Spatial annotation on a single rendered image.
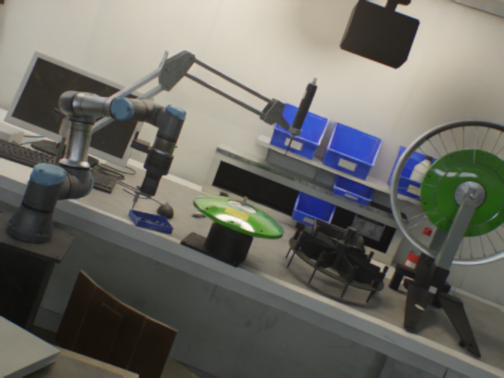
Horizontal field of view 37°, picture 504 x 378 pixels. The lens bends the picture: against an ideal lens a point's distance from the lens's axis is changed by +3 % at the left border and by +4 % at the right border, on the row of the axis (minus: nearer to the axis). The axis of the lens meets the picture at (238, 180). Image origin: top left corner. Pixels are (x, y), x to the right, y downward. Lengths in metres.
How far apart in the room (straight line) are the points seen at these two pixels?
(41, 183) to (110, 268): 1.39
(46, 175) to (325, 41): 1.51
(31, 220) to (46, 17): 1.44
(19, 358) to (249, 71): 2.15
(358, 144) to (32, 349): 2.14
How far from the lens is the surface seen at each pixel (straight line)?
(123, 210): 2.49
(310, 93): 2.59
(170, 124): 2.07
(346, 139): 3.19
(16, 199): 2.53
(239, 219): 2.24
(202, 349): 3.49
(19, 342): 1.32
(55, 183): 2.13
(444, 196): 2.66
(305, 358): 3.45
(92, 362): 1.37
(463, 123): 2.66
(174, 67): 2.42
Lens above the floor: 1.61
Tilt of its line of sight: 11 degrees down
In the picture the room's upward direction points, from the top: 21 degrees clockwise
